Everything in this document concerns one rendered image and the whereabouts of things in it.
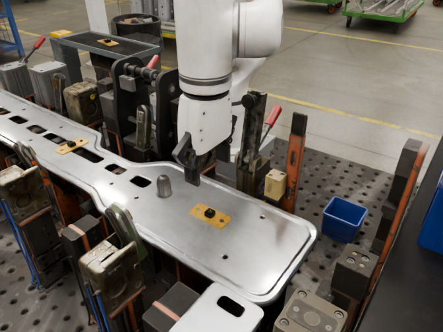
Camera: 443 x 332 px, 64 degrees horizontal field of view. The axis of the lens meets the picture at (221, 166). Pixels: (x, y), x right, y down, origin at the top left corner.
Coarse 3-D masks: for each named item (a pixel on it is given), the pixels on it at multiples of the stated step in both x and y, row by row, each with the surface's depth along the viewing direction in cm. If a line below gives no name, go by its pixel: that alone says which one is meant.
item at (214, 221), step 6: (198, 204) 75; (192, 210) 74; (204, 210) 74; (216, 210) 74; (198, 216) 72; (204, 216) 72; (210, 216) 72; (216, 216) 72; (222, 216) 72; (228, 216) 72; (210, 222) 71; (216, 222) 71; (228, 222) 71; (222, 228) 70
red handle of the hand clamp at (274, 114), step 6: (276, 108) 81; (270, 114) 81; (276, 114) 81; (270, 120) 80; (276, 120) 81; (264, 126) 81; (270, 126) 81; (264, 132) 80; (264, 138) 80; (246, 156) 78; (246, 162) 78
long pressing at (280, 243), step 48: (0, 96) 124; (48, 144) 97; (96, 144) 96; (96, 192) 80; (144, 192) 79; (192, 192) 79; (240, 192) 79; (144, 240) 69; (192, 240) 67; (240, 240) 67; (288, 240) 67; (240, 288) 59
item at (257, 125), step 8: (248, 96) 69; (256, 96) 72; (264, 96) 71; (248, 104) 70; (256, 104) 73; (264, 104) 72; (248, 112) 74; (256, 112) 73; (264, 112) 74; (248, 120) 75; (256, 120) 73; (248, 128) 76; (256, 128) 74; (248, 136) 77; (256, 136) 74; (248, 144) 77; (256, 144) 76; (240, 152) 78; (256, 152) 77; (240, 160) 79
